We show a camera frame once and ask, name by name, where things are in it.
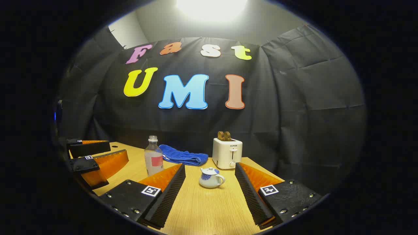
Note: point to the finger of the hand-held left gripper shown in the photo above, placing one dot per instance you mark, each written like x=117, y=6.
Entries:
x=83, y=164
x=88, y=148

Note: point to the white toaster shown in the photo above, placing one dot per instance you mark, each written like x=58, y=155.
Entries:
x=225, y=153

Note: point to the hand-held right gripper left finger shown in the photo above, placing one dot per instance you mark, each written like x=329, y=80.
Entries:
x=169, y=195

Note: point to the black backdrop cloth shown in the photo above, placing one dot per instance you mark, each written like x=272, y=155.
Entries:
x=294, y=114

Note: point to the blue towel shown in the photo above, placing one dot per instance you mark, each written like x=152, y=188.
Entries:
x=183, y=156

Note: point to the clear plastic water bottle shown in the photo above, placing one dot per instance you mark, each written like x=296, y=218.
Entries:
x=153, y=160

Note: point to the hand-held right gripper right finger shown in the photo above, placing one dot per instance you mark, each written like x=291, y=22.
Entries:
x=251, y=195

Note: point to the bright ceiling light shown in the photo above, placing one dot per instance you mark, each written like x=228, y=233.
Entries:
x=212, y=8

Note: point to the white blue-patterned teacup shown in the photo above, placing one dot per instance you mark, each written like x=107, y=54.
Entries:
x=209, y=181

